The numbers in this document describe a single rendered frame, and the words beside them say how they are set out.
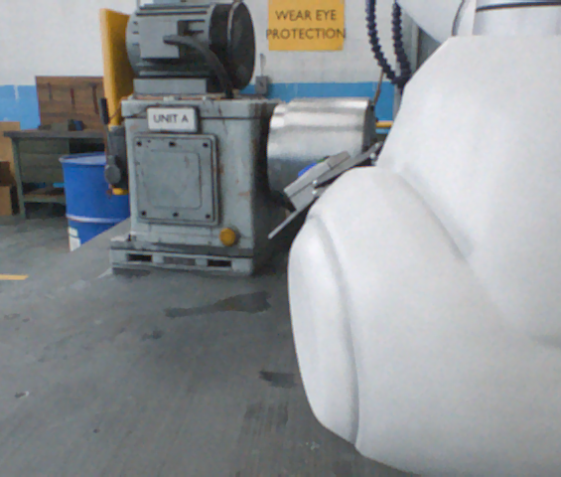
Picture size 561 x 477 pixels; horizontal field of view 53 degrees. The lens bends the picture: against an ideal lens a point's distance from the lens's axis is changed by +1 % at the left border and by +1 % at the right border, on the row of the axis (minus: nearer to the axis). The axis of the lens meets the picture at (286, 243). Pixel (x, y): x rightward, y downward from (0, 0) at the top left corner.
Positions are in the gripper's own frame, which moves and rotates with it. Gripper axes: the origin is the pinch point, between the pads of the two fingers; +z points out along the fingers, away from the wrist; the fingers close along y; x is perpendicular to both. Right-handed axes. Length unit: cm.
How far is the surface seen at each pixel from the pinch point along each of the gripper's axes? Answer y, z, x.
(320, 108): -59, -12, 14
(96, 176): -213, 91, 28
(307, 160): -52, -4, 17
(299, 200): -15.0, -3.2, 2.1
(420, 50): -80, -38, 30
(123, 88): -84, 18, -11
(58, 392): -7.8, 34.6, -4.7
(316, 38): -552, -49, 170
